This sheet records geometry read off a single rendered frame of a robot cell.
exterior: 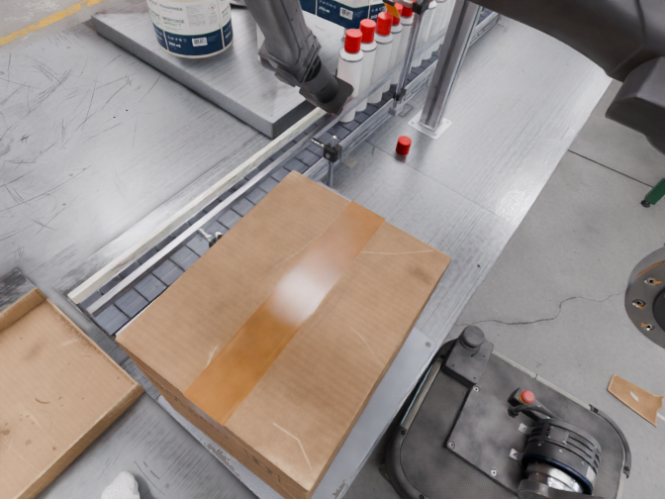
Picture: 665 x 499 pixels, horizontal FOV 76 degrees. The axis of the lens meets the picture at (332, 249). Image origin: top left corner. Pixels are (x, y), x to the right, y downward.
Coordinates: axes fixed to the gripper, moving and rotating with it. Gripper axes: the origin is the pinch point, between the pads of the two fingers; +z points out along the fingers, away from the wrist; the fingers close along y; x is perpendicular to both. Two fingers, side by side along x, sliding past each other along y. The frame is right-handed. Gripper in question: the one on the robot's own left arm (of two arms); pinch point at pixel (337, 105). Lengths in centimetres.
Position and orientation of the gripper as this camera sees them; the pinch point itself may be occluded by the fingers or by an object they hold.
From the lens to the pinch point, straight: 101.1
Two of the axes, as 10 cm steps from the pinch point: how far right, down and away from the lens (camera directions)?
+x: -5.2, 8.4, 1.3
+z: 3.1, 0.4, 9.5
